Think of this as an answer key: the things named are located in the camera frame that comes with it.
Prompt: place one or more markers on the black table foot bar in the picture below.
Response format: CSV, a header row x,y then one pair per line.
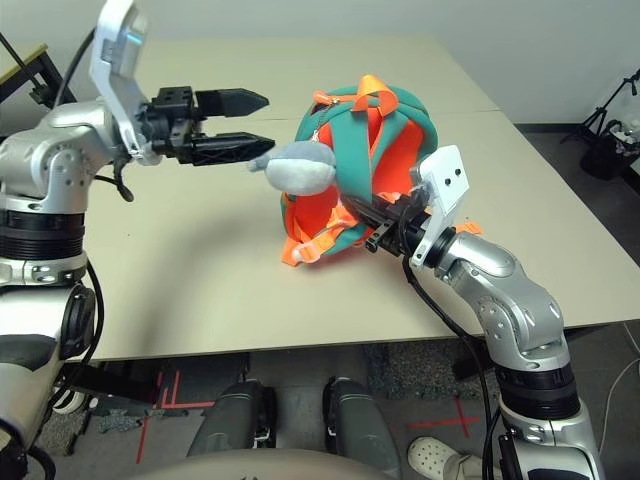
x,y
472,370
110,385

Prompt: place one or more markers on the black tripod stand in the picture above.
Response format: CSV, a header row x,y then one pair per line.
x,y
597,116

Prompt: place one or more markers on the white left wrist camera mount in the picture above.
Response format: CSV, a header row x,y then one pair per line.
x,y
115,75

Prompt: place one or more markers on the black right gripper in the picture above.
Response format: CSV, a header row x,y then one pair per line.
x,y
400,227

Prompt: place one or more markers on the black bag on floor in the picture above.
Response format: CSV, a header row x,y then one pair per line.
x,y
605,157

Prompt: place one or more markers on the red floor tape lines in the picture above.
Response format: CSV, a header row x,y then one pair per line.
x,y
172,406

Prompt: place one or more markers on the small white floor object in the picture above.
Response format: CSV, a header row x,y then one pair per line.
x,y
69,400

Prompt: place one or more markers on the dark grey robot right leg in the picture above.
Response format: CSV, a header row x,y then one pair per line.
x,y
355,420

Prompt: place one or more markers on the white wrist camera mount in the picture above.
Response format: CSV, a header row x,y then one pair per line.
x,y
115,75
445,195

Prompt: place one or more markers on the dark grey robot leg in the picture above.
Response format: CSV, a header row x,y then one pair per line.
x,y
235,420
355,420

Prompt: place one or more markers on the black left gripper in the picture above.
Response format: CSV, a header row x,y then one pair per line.
x,y
170,125

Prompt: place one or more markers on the grey white plush shark charm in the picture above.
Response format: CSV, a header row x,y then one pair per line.
x,y
300,170

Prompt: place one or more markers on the white perforated shoe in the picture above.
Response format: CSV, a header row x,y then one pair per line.
x,y
432,457

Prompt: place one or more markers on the beige trouser leg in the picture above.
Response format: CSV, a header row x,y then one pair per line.
x,y
475,469

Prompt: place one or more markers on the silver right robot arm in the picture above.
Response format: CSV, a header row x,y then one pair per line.
x,y
505,300

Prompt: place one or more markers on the dark grey robot left leg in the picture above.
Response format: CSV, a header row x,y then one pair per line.
x,y
235,420

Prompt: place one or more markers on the orange and teal backpack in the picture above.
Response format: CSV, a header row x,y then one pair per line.
x,y
405,120

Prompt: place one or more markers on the grey robot torso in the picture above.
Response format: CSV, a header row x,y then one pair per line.
x,y
260,465

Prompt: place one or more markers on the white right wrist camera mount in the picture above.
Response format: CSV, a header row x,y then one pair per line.
x,y
445,195

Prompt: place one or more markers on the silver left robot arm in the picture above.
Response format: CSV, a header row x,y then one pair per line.
x,y
40,165

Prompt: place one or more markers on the grey jagged foam piece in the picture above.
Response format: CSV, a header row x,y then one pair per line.
x,y
122,421

